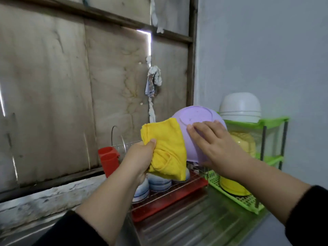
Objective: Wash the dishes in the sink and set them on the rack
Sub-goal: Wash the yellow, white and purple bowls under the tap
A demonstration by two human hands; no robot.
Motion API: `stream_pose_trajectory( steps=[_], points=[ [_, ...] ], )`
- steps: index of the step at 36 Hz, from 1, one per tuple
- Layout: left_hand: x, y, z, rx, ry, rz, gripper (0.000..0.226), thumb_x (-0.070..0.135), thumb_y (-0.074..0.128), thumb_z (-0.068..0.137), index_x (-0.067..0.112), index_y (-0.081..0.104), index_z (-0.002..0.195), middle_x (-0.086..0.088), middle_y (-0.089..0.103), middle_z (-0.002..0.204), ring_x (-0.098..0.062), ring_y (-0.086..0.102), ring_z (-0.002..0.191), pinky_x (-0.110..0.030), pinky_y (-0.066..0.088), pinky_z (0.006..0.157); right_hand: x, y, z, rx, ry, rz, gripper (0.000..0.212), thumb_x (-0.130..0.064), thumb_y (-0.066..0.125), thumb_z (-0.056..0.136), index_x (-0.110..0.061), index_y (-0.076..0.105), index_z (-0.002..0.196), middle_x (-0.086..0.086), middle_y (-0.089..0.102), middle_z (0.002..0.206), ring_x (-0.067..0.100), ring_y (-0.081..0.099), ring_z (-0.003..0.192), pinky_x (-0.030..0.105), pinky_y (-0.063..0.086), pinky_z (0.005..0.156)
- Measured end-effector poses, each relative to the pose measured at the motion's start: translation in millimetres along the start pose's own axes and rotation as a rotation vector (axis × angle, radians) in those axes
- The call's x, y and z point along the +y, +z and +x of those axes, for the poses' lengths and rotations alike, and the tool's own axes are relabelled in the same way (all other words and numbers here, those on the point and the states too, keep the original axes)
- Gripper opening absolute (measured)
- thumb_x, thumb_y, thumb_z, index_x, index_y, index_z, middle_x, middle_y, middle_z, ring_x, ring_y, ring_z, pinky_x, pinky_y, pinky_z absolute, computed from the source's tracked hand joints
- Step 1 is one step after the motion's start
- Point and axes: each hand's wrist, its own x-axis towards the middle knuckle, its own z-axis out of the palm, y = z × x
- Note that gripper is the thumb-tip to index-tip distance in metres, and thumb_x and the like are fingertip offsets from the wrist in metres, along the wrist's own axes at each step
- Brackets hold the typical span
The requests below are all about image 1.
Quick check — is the person's left hand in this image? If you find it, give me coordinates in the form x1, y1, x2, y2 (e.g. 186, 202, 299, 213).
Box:
120, 138, 157, 187

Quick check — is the person's right hand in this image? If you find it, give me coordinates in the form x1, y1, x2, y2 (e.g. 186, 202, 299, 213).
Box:
187, 120, 254, 183

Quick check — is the purple plastic bowl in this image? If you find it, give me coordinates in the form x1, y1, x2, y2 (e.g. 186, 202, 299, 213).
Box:
171, 105, 227, 164

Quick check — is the yellow cleaning cloth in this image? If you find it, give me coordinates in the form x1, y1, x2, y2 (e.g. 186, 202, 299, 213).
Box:
140, 118, 187, 182

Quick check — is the person's right forearm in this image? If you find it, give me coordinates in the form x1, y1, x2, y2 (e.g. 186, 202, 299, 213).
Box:
234, 156, 312, 226

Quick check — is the person's left forearm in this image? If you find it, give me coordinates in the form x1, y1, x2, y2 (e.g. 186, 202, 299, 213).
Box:
74, 166, 148, 245

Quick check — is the stack of white bowls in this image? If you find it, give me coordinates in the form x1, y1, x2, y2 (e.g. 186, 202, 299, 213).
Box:
219, 92, 262, 124

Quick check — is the yellow plastic bowl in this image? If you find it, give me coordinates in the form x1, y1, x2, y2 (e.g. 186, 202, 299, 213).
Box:
229, 132, 257, 159
220, 176, 251, 196

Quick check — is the white blue-rimmed bowl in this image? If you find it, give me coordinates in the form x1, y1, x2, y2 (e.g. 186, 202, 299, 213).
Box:
172, 167, 190, 183
132, 178, 150, 204
147, 173, 172, 193

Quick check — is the red cutlery holder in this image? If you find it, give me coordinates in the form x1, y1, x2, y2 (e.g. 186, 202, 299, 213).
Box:
98, 147, 120, 178

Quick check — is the red dish rack tray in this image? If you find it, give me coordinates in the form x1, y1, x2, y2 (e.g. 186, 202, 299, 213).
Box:
130, 174, 208, 223

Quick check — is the green plastic rack shelf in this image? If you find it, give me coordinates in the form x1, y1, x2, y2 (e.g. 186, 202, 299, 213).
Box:
205, 116, 290, 215

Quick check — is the stainless steel sink counter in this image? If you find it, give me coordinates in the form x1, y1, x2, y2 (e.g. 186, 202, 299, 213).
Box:
0, 186, 269, 246

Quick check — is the crumpled rag in wall gap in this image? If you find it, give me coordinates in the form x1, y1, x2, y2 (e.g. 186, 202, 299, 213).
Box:
145, 56, 162, 123

